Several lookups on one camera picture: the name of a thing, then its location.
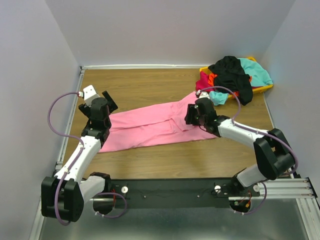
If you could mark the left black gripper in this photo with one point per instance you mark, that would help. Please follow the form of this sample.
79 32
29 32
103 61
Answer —
112 105

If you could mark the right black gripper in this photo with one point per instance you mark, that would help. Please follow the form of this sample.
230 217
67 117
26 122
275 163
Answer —
190 110

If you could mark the pink t shirt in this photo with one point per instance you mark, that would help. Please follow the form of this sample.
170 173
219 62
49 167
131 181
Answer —
158 124

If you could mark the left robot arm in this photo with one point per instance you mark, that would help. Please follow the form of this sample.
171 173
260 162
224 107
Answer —
63 195

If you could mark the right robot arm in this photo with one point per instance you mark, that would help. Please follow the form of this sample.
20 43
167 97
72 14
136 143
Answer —
273 153

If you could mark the magenta t shirt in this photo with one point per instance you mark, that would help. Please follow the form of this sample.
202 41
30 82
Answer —
202 83

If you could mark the orange t shirt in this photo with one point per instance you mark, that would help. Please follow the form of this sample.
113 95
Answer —
213 76

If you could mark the black t shirt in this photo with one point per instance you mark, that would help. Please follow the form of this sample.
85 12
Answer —
231 75

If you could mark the yellow plastic bin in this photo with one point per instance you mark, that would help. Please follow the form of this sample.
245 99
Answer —
255 90

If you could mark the teal t shirt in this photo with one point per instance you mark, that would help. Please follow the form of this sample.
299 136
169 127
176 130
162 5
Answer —
260 77

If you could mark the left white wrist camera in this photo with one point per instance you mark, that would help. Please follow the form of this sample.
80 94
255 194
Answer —
89 94

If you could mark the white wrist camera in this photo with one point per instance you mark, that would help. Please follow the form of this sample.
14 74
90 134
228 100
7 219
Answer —
89 94
202 94

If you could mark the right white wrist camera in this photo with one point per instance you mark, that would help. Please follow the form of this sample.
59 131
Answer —
202 94

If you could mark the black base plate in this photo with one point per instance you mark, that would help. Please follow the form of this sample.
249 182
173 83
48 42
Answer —
172 193

